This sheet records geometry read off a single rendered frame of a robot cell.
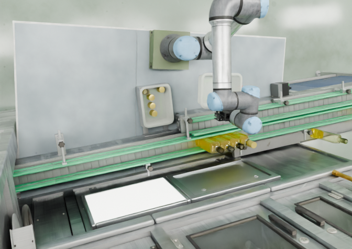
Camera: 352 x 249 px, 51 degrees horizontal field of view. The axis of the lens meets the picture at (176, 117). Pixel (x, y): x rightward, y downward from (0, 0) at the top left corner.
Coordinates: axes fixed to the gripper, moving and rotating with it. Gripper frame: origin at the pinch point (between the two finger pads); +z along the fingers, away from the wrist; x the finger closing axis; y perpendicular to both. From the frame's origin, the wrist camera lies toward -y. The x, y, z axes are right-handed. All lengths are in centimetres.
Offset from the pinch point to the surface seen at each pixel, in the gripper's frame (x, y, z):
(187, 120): 9.6, 12.2, 11.0
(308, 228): 30, -4, -65
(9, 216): 25, 95, -35
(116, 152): 25, 48, 14
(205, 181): 35.3, 9.7, -9.7
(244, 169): 32.9, -13.8, -6.9
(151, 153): 29.7, 28.6, 19.4
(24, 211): 19, 90, -43
